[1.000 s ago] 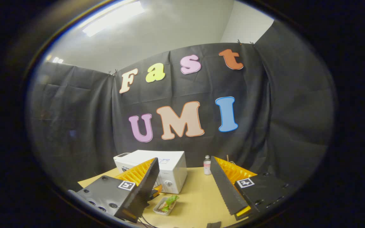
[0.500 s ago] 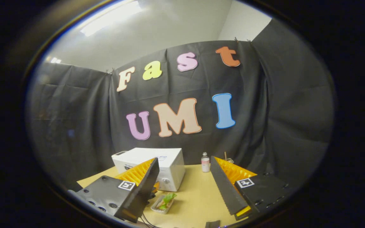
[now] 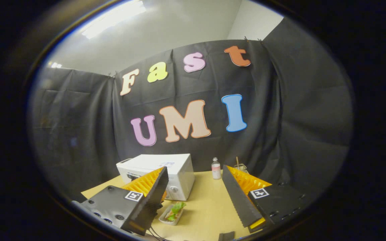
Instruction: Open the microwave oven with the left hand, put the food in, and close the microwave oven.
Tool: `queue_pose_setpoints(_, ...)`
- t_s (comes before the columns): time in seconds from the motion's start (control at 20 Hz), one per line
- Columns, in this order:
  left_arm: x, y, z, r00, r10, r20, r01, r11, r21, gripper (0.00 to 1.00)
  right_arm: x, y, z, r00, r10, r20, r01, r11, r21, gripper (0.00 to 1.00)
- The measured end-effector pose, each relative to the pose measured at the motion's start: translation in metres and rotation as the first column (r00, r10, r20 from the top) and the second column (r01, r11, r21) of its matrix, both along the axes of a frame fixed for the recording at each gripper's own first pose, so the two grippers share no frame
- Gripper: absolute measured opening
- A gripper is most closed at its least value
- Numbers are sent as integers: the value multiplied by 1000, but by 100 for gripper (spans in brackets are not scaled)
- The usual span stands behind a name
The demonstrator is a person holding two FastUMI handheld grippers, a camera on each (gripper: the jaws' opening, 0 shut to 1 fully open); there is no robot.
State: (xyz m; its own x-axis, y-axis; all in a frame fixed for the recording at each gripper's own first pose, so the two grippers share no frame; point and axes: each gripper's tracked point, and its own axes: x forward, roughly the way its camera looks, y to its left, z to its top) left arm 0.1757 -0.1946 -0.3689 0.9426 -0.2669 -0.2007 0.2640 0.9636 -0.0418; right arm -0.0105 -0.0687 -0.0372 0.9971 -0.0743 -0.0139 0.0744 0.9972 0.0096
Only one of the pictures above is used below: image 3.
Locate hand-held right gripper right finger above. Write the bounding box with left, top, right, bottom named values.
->
left=222, top=164, right=311, bottom=234

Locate small white food tray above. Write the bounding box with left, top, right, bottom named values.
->
left=159, top=204, right=184, bottom=226

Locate white microwave oven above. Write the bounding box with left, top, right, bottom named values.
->
left=116, top=153, right=195, bottom=202

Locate clear bottle with pink label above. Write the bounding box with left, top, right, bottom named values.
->
left=211, top=157, right=221, bottom=180

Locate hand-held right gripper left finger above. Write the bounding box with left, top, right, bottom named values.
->
left=81, top=166, right=169, bottom=236

